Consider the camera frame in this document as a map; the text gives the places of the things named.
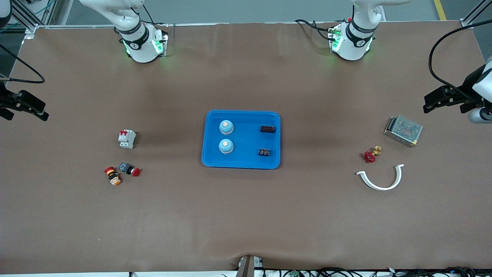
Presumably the metal mesh power supply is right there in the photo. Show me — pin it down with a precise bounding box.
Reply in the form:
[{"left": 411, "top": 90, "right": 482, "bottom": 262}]
[{"left": 383, "top": 115, "right": 424, "bottom": 148}]

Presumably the orange emergency stop button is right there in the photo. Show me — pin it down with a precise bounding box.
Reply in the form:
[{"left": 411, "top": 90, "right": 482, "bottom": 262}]
[{"left": 104, "top": 166, "right": 123, "bottom": 186}]

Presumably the red push button grey block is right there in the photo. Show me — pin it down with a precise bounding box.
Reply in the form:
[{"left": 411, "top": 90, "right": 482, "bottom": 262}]
[{"left": 118, "top": 162, "right": 141, "bottom": 177}]

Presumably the blue plastic tray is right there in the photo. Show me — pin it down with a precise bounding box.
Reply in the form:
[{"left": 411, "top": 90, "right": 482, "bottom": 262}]
[{"left": 201, "top": 110, "right": 281, "bottom": 170}]

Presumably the brown table cover sheet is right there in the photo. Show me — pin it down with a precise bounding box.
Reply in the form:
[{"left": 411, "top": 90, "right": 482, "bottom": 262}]
[{"left": 0, "top": 21, "right": 492, "bottom": 274}]

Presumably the table edge clamp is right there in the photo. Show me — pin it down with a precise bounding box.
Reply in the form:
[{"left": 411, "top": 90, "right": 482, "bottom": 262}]
[{"left": 235, "top": 255, "right": 264, "bottom": 277}]

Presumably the aluminium frame post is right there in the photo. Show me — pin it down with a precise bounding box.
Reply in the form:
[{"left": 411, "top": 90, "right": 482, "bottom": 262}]
[
  {"left": 460, "top": 0, "right": 492, "bottom": 29},
  {"left": 10, "top": 0, "right": 39, "bottom": 39}
]

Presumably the white curved plastic bracket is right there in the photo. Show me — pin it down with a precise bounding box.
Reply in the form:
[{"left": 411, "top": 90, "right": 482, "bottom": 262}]
[{"left": 356, "top": 164, "right": 405, "bottom": 191}]

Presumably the red handle brass valve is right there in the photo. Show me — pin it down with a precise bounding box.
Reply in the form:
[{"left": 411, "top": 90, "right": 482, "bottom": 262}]
[{"left": 364, "top": 146, "right": 382, "bottom": 163}]

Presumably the white circuit breaker red switch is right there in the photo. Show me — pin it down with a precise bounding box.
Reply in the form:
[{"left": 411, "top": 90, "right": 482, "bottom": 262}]
[{"left": 118, "top": 130, "right": 136, "bottom": 149}]

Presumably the green cable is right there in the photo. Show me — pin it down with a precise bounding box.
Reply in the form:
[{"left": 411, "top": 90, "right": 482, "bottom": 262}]
[{"left": 29, "top": 0, "right": 58, "bottom": 18}]

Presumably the black base cable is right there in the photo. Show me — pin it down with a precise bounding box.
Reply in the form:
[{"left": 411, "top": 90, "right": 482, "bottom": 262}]
[
  {"left": 294, "top": 18, "right": 341, "bottom": 42},
  {"left": 131, "top": 4, "right": 171, "bottom": 29}
]

